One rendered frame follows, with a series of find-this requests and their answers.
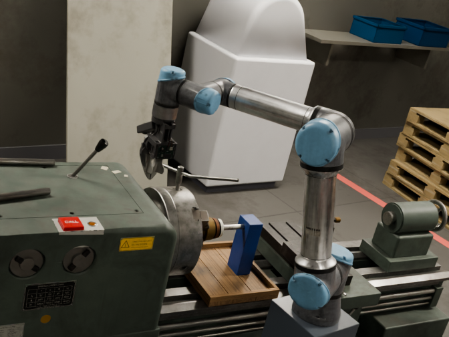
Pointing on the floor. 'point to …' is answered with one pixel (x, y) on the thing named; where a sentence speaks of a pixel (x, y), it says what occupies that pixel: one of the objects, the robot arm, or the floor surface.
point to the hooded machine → (274, 132)
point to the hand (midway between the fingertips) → (149, 174)
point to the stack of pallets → (422, 157)
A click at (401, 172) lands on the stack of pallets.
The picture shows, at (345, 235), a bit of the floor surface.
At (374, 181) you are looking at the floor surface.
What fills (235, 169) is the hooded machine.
